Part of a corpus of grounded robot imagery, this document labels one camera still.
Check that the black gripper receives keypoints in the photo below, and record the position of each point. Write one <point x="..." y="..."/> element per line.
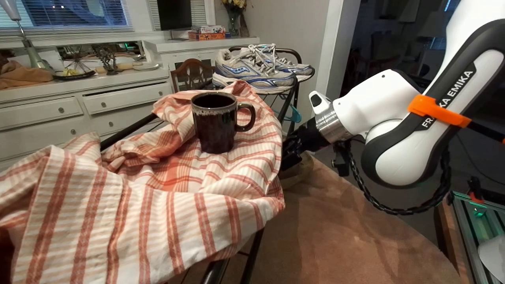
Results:
<point x="307" y="138"/>

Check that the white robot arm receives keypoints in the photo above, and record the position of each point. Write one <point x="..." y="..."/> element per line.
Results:
<point x="404" y="127"/>

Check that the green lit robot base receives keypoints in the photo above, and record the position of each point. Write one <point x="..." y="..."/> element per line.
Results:
<point x="480" y="216"/>

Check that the brown ceramic mug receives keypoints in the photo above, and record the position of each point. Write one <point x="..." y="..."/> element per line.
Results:
<point x="215" y="117"/>

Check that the white blue sneaker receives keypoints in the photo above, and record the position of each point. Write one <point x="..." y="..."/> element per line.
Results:
<point x="261" y="67"/>

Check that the flower vase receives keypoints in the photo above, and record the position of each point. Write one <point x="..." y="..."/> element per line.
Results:
<point x="234" y="10"/>

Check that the dark wooden chair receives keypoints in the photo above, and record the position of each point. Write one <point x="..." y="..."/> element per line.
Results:
<point x="193" y="74"/>

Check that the orange box on shelf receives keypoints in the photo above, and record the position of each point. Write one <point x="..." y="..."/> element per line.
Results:
<point x="209" y="32"/>

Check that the orange white striped cloth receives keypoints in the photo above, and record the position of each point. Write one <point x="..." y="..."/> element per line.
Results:
<point x="146" y="209"/>

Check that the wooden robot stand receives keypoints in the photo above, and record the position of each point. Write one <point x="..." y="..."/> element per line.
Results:
<point x="450" y="242"/>

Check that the black plate with food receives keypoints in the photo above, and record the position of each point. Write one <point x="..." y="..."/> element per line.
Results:
<point x="73" y="74"/>

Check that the white dresser with drawers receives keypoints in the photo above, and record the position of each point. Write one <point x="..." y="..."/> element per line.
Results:
<point x="51" y="114"/>

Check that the brown cloth on dresser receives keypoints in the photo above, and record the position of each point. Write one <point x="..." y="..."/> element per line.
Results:
<point x="16" y="74"/>

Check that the silver lamp base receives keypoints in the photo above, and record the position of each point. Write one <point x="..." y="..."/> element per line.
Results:
<point x="35" y="60"/>

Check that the black metal wire rack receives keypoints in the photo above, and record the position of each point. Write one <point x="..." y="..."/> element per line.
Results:
<point x="215" y="272"/>

